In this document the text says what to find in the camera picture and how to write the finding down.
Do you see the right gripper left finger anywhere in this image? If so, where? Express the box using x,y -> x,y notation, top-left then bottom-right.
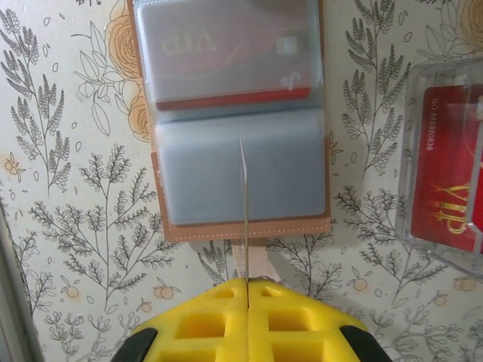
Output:
112,278 -> 249,362

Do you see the red VIP card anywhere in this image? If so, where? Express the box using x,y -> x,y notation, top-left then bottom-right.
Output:
154,0 -> 315,112
410,84 -> 483,254
466,118 -> 483,252

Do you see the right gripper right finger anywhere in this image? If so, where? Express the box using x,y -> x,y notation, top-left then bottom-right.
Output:
248,277 -> 382,362

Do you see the aluminium table long rail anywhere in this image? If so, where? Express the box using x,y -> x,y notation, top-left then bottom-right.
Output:
0,210 -> 42,362

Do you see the clear plastic tray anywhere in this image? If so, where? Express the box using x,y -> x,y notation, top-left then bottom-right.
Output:
395,56 -> 483,273

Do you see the tan leather card holder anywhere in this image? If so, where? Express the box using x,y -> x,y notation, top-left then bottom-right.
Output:
126,0 -> 334,283

